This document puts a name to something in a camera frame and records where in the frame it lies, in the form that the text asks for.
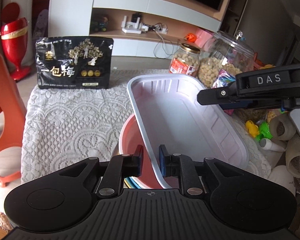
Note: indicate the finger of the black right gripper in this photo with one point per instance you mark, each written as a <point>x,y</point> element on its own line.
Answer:
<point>218,96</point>

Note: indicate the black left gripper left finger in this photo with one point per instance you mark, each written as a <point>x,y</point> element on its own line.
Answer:
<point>114,172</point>

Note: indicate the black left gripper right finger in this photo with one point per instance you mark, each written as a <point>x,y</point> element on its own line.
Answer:
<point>182,167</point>

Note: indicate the white rectangular plastic tray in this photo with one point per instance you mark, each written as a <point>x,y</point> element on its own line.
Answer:
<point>168,113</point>

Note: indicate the white bowl yellow rim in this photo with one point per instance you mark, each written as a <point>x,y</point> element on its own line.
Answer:
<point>131,184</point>

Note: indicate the pink marshmallow bag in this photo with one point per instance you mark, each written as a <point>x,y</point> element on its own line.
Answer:
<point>223,79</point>

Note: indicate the clear sunflower seed jar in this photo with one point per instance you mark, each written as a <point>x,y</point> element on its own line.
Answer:
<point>254,115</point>

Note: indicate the large clear peanut jar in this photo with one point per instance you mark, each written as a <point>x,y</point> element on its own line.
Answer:
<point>226,52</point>

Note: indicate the peanut jar gold lid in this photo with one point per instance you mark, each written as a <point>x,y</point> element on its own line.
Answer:
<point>185,60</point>

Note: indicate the yellow duck toy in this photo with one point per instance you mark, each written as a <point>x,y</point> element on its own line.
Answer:
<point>252,128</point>

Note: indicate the orange pumpkin toy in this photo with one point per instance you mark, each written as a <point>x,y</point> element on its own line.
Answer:
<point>190,37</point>

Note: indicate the white lace tablecloth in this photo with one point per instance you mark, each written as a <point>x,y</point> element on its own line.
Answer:
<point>65,126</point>

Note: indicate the cardboard tube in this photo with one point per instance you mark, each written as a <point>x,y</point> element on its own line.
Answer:
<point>293,156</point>

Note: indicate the white power strip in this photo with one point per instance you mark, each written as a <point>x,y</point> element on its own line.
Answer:
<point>159,28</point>

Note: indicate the white tv cabinet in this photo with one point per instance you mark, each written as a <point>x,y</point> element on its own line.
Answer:
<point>73,18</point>

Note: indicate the white router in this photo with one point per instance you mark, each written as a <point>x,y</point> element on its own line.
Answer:
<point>131,27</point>

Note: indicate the black plum snack bag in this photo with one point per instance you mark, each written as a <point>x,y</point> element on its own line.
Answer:
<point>73,62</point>

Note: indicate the orange bear stool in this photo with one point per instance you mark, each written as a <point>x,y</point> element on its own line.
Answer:
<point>13,110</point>

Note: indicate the green toy tractor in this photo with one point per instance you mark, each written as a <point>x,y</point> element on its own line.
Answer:
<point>99,23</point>

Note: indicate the red trash bin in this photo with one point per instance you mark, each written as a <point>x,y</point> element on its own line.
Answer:
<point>14,35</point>

